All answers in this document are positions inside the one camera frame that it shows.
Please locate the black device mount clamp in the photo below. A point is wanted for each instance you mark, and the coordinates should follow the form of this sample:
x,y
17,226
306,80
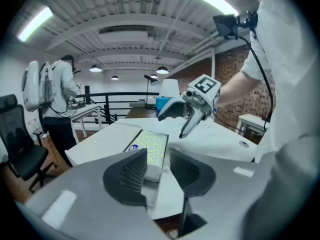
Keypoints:
x,y
248,21

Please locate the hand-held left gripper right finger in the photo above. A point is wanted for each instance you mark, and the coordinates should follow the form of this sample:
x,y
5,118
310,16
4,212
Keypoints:
x,y
232,196

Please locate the black metal railing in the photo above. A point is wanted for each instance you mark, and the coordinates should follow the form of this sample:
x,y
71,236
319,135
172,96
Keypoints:
x,y
117,93

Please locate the small white desk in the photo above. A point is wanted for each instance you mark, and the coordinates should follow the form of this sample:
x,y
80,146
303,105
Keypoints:
x,y
85,110

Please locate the white lampshade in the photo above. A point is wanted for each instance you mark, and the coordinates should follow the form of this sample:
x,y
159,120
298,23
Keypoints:
x,y
169,88

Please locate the black pendant lamp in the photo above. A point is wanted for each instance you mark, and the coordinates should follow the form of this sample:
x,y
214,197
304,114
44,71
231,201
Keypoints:
x,y
162,71
153,76
95,69
115,78

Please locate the white side table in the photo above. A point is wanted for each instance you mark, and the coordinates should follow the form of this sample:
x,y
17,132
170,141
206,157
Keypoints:
x,y
251,120

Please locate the black desk lamp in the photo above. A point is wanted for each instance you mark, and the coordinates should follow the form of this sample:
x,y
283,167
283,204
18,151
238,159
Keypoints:
x,y
149,78

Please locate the person's white shirt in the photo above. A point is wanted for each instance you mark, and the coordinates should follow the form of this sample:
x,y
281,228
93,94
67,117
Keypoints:
x,y
290,59

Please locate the person's right forearm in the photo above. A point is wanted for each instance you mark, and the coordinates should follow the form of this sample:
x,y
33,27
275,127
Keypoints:
x,y
233,87

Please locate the dark wooden table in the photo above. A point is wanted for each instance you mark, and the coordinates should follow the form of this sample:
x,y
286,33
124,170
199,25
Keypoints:
x,y
140,112

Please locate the black office chair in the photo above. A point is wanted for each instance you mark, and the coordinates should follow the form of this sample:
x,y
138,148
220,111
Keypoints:
x,y
17,146

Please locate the box with yellow-green print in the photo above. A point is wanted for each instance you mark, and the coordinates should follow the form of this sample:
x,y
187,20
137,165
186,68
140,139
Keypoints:
x,y
155,144

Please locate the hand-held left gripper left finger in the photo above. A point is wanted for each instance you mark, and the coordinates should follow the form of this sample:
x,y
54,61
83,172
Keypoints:
x,y
82,199

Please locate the blue box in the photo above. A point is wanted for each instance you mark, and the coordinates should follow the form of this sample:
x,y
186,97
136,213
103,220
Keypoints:
x,y
161,106

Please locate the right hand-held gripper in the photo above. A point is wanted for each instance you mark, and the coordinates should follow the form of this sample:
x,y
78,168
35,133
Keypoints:
x,y
205,94

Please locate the black chest-mounted device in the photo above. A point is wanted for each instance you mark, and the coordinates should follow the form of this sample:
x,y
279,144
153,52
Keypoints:
x,y
226,26

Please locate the ceiling tube light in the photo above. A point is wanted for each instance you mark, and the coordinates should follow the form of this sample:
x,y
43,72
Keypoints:
x,y
35,24

